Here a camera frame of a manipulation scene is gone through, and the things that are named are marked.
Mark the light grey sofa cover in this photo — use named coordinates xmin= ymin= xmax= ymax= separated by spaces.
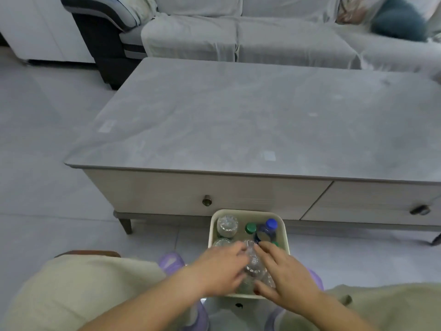
xmin=141 ymin=0 xmax=441 ymax=77

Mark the blue cap bottle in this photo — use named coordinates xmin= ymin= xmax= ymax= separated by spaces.
xmin=256 ymin=219 xmax=279 ymax=244

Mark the grey top coffee table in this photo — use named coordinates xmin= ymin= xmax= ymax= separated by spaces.
xmin=64 ymin=57 xmax=441 ymax=246

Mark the floral pillow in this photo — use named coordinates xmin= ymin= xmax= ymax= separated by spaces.
xmin=336 ymin=0 xmax=383 ymax=25

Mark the teal cushion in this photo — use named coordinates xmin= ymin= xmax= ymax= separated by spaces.
xmin=370 ymin=0 xmax=430 ymax=42

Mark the person's left hand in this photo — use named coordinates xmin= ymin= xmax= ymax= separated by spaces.
xmin=192 ymin=242 xmax=254 ymax=298

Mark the person's right leg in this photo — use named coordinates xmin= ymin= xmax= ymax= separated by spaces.
xmin=285 ymin=282 xmax=441 ymax=331

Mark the white cabinet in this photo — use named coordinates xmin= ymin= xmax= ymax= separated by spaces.
xmin=0 ymin=0 xmax=98 ymax=65

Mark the person's right hand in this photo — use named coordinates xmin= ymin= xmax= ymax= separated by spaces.
xmin=254 ymin=241 xmax=325 ymax=315

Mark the person's left forearm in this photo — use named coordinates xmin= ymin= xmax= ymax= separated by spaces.
xmin=79 ymin=264 xmax=207 ymax=331

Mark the grey sofa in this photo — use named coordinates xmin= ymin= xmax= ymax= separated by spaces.
xmin=60 ymin=0 xmax=441 ymax=91

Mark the person's leg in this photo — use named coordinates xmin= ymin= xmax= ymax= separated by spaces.
xmin=0 ymin=255 xmax=170 ymax=331
xmin=285 ymin=282 xmax=441 ymax=331

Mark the person's left leg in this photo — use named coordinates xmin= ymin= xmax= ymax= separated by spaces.
xmin=0 ymin=255 xmax=170 ymax=331

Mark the pale patterned pillow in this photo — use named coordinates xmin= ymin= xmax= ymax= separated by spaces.
xmin=116 ymin=0 xmax=160 ymax=29

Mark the purple left slipper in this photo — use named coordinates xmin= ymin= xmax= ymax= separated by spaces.
xmin=158 ymin=252 xmax=210 ymax=331

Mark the cream plastic bin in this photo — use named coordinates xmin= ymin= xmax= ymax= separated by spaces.
xmin=208 ymin=209 xmax=291 ymax=300

